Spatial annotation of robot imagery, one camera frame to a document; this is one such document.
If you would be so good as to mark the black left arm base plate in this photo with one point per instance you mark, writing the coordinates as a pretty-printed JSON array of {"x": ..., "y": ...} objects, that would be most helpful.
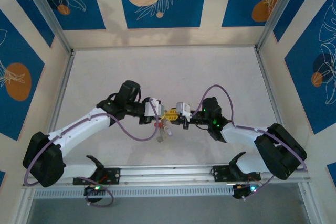
[{"x": 115, "y": 175}]

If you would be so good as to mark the right controller board green light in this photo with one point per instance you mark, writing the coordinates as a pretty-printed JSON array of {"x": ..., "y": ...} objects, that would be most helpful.
[{"x": 240, "y": 190}]

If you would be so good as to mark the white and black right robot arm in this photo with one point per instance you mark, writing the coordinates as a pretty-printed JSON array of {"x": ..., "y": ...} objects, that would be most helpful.
[{"x": 241, "y": 134}]

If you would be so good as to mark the blue floral wall panel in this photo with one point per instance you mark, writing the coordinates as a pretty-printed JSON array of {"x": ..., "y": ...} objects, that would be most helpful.
[
  {"x": 291, "y": 19},
  {"x": 15, "y": 51},
  {"x": 183, "y": 3},
  {"x": 236, "y": 3},
  {"x": 302, "y": 90},
  {"x": 78, "y": 11},
  {"x": 31, "y": 16}
]

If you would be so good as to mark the aluminium table side rail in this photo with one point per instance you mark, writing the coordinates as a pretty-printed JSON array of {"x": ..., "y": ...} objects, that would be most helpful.
[
  {"x": 63, "y": 87},
  {"x": 267, "y": 82}
]

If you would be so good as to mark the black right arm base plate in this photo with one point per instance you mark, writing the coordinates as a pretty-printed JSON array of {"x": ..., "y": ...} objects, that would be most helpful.
[{"x": 219, "y": 174}]

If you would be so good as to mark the left controller board green light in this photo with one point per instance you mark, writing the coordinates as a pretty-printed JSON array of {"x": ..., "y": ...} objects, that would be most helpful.
[{"x": 94, "y": 188}]

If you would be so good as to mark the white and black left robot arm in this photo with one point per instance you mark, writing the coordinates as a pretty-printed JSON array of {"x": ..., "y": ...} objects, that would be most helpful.
[{"x": 78, "y": 127}]

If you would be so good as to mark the aluminium mounting rail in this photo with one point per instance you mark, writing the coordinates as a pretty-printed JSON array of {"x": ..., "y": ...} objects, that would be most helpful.
[{"x": 168, "y": 174}]

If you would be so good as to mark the large metal keyring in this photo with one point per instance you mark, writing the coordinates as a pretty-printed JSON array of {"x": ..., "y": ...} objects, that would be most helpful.
[{"x": 160, "y": 137}]

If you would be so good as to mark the aluminium frame post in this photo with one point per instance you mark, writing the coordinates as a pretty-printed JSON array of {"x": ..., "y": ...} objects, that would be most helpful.
[
  {"x": 278, "y": 11},
  {"x": 50, "y": 16}
]

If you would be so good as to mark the controller board green light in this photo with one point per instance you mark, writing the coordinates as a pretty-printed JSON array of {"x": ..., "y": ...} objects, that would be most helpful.
[
  {"x": 240, "y": 190},
  {"x": 94, "y": 188}
]

